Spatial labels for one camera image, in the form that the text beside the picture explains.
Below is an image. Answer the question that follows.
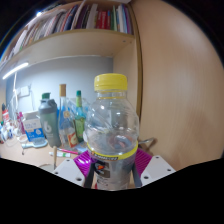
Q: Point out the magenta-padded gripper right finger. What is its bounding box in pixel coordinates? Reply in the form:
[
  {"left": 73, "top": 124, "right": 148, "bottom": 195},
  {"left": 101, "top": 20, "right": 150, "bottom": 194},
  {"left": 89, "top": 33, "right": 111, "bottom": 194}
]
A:
[{"left": 131, "top": 148, "right": 177, "bottom": 188}]

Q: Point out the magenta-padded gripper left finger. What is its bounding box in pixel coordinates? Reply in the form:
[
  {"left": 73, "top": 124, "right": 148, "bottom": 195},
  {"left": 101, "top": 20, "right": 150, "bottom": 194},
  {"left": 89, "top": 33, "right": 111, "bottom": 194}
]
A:
[{"left": 52, "top": 149, "right": 98, "bottom": 190}]

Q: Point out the clear yellow-capped drink bottle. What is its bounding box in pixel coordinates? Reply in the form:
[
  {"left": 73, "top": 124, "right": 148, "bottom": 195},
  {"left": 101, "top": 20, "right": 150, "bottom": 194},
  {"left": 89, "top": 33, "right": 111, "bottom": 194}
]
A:
[{"left": 83, "top": 73, "right": 140, "bottom": 191}]

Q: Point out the pink pen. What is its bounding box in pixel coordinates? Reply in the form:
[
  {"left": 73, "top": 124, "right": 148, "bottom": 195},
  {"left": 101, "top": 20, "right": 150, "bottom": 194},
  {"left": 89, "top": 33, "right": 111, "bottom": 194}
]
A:
[{"left": 57, "top": 147, "right": 80, "bottom": 156}]

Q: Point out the wooden stick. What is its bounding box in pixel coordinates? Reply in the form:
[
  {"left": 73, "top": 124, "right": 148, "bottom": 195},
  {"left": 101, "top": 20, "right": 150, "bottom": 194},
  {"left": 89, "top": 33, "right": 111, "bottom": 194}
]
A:
[{"left": 52, "top": 145, "right": 58, "bottom": 171}]

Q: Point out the clear bottle with yellow top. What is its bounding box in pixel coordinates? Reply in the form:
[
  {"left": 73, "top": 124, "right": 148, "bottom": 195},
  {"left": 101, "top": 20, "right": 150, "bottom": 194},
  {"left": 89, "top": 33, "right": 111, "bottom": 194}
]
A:
[{"left": 58, "top": 83, "right": 79, "bottom": 149}]

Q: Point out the light blue hair brush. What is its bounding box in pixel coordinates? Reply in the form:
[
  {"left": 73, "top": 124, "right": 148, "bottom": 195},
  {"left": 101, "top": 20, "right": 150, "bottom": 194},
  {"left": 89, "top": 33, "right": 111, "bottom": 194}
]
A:
[{"left": 21, "top": 138, "right": 49, "bottom": 149}]

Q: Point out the green glass bottle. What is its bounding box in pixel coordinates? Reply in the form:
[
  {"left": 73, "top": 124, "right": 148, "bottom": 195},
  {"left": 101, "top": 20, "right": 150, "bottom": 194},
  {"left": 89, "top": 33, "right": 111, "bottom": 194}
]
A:
[{"left": 73, "top": 90, "right": 87, "bottom": 143}]

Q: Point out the blue and white box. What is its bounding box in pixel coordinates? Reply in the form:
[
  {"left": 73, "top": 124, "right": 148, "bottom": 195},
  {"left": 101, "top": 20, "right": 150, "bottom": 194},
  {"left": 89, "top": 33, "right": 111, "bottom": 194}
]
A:
[{"left": 22, "top": 118, "right": 45, "bottom": 143}]

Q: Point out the wooden shelf unit with books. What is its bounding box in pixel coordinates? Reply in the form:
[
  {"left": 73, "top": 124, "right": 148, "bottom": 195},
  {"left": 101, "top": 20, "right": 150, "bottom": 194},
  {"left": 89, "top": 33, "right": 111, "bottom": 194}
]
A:
[{"left": 0, "top": 0, "right": 144, "bottom": 121}]

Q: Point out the white wall power socket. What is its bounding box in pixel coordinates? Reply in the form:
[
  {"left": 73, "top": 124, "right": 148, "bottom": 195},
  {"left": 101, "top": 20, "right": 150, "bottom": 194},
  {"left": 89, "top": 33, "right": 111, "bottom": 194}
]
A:
[{"left": 19, "top": 85, "right": 30, "bottom": 98}]

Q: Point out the white cable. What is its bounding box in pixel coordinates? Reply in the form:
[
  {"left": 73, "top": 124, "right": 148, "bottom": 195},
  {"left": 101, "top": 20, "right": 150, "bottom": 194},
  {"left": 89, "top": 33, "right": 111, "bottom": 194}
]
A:
[{"left": 12, "top": 71, "right": 19, "bottom": 113}]

